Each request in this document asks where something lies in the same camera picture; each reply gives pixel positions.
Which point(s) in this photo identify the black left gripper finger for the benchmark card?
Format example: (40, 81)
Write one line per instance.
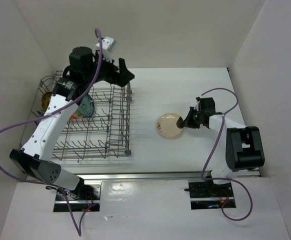
(121, 81)
(124, 73)

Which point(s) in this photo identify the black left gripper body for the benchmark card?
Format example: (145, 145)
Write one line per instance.
(107, 72)

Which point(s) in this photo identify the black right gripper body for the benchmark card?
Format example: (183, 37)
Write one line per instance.
(197, 118)

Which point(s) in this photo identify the beige plate with black patch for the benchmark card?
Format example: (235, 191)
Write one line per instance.
(166, 125)

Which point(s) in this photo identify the blue floral plate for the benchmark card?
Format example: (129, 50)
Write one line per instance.
(86, 107)

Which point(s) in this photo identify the yellow patterned plate brown rim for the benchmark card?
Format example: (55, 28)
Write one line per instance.
(45, 100)

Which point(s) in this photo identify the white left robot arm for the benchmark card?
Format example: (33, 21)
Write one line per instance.
(34, 157)

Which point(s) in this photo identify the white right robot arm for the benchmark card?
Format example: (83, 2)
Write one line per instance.
(243, 144)

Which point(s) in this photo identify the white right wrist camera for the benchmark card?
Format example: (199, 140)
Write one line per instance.
(198, 104)

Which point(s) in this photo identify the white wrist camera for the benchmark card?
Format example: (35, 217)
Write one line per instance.
(108, 46)
(198, 104)

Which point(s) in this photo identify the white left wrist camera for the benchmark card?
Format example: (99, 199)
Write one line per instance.
(108, 46)

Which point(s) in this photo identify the aluminium rail table edge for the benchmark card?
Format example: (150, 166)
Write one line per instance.
(185, 175)

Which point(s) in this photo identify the grey wire dish rack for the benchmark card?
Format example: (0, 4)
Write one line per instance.
(98, 132)

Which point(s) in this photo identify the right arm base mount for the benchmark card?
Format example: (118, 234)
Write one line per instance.
(205, 195)

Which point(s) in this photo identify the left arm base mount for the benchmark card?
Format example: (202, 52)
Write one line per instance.
(78, 203)

